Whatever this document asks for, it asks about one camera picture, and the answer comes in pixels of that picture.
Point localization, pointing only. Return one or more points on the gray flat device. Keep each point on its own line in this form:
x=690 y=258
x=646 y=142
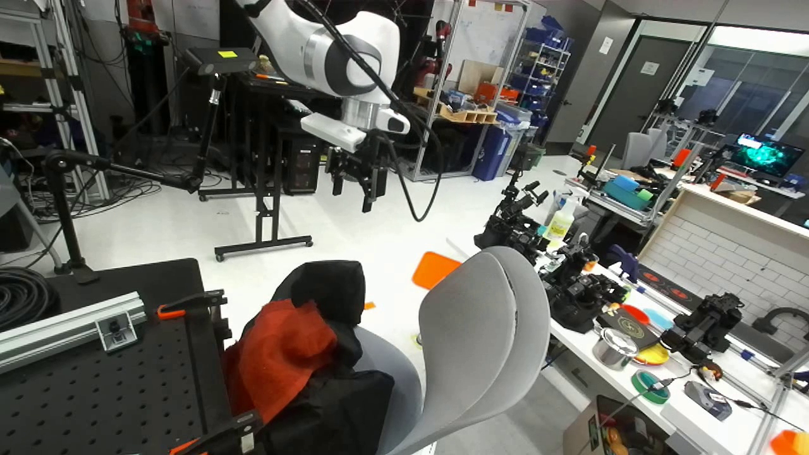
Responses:
x=709 y=401

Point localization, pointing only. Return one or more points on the cardboard box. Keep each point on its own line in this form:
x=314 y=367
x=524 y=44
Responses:
x=583 y=434

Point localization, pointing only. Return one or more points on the teal plastic case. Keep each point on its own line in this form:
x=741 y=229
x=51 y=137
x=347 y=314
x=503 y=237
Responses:
x=627 y=194

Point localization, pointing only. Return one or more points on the metal corner bracket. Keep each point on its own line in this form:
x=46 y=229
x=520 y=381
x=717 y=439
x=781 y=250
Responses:
x=116 y=333

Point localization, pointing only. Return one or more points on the red plastic disc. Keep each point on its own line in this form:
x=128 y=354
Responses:
x=636 y=314

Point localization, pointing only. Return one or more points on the teal plastic disc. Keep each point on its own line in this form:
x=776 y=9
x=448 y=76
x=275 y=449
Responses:
x=660 y=319

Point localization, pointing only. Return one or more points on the orange plastic lid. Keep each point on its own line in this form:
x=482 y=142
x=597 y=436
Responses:
x=431 y=271

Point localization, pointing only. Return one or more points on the orange plastic object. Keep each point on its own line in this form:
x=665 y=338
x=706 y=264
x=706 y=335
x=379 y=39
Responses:
x=786 y=444

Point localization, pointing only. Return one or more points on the black perforated breadboard table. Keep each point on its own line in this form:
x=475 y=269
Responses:
x=101 y=396

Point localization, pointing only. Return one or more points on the black motor device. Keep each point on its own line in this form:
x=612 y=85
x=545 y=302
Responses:
x=704 y=324

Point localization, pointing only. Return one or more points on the white metal shelving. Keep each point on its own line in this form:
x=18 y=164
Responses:
x=72 y=85

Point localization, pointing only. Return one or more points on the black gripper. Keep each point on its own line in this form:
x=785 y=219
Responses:
x=359 y=158

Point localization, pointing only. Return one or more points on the red cloth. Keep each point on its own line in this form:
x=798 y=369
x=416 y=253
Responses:
x=278 y=354

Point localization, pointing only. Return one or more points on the blue parts drawer shelf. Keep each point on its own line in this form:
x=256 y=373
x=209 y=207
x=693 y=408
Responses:
x=545 y=66

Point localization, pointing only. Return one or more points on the gray door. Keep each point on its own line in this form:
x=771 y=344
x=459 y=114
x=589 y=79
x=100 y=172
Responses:
x=633 y=101

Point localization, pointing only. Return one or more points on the white pegboard with wooden frame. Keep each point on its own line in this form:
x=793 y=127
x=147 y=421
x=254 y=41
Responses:
x=725 y=262

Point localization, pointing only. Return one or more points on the monitor with teal picture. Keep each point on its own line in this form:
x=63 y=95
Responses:
x=761 y=154

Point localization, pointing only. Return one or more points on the metal shelf rack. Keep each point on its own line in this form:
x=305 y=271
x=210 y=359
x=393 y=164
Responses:
x=459 y=114

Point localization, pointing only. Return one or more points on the gray mesh office chair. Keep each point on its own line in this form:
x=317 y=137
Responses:
x=482 y=338

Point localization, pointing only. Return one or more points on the yellow spray bottle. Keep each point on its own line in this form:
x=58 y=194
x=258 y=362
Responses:
x=559 y=229

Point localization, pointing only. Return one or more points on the aluminium extrusion bar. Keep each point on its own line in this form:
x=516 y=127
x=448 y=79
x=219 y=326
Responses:
x=58 y=330

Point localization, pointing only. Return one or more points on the black curved headband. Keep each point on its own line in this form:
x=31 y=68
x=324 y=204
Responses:
x=785 y=312

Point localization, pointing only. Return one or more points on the black camera pole stand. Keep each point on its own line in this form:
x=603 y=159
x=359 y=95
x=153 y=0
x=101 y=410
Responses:
x=67 y=219

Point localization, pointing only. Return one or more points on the black robot with antenna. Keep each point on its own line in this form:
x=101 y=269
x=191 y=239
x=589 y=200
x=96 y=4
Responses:
x=507 y=229

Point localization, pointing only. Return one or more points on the black computer case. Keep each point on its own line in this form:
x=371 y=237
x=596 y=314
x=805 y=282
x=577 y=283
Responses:
x=302 y=168

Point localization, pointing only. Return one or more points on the yellow plastic dish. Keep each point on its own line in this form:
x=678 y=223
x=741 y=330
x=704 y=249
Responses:
x=652 y=358

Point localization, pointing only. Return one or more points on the metal cup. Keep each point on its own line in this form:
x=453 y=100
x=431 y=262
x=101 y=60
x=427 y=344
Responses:
x=612 y=349

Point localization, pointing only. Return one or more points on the blue storage crate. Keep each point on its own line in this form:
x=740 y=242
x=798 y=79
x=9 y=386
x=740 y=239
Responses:
x=491 y=154

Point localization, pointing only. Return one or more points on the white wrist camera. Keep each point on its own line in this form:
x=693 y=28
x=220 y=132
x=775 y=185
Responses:
x=331 y=132

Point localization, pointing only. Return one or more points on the black robot gripper assembly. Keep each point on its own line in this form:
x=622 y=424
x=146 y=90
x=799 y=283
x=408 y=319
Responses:
x=583 y=298

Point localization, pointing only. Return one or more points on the orange and black jacket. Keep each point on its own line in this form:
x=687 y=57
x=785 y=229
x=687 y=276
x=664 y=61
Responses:
x=336 y=413

